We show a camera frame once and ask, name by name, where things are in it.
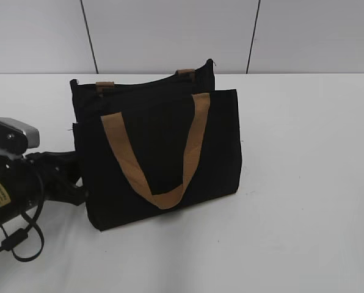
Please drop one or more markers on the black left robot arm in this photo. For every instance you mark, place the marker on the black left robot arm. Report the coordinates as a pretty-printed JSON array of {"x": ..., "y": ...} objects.
[{"x": 27, "y": 180}]

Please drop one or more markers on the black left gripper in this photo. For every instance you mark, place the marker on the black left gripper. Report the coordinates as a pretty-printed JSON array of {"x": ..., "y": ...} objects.
[{"x": 59, "y": 173}]

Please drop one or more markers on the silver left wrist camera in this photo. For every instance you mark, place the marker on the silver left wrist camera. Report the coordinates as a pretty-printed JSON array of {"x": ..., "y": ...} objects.
[{"x": 17, "y": 137}]

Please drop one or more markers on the tan rear bag handle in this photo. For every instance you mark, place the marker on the tan rear bag handle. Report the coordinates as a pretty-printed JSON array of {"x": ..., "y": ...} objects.
[{"x": 179, "y": 76}]

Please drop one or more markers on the black tote bag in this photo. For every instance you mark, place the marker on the black tote bag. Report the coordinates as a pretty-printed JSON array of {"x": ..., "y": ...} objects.
[{"x": 157, "y": 120}]

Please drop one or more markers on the tan front bag handle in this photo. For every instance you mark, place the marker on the tan front bag handle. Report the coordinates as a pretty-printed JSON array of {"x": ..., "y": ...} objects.
[{"x": 117, "y": 136}]

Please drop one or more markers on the tan bag handle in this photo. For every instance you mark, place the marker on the tan bag handle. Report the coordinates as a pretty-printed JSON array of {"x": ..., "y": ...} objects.
[
  {"x": 179, "y": 76},
  {"x": 117, "y": 136}
]

